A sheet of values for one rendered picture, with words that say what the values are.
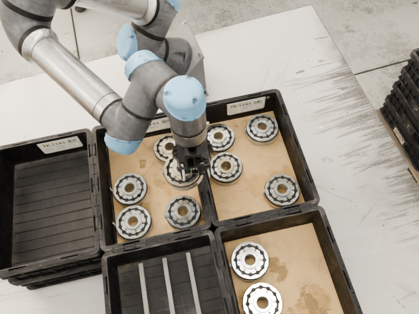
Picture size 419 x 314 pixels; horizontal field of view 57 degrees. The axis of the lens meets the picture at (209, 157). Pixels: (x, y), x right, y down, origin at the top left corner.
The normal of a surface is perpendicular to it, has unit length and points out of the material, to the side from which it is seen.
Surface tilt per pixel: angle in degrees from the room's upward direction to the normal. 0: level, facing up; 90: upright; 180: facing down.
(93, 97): 22
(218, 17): 0
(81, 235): 0
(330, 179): 0
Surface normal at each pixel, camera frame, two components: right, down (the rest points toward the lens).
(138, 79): -0.56, 0.12
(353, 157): -0.06, -0.47
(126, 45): -0.79, 0.02
